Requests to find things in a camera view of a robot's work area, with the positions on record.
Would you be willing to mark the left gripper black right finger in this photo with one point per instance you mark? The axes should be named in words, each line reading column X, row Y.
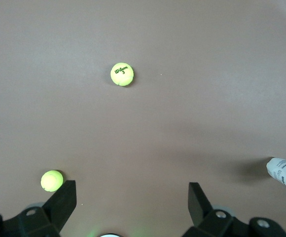
column 199, row 205

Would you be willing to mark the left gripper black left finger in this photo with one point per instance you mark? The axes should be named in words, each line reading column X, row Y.
column 59, row 205

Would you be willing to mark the yellow-green tennis ball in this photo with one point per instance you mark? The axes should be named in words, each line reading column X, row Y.
column 122, row 74
column 51, row 181

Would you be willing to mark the brown table cover sheet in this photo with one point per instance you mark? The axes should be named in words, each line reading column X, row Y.
column 207, row 98

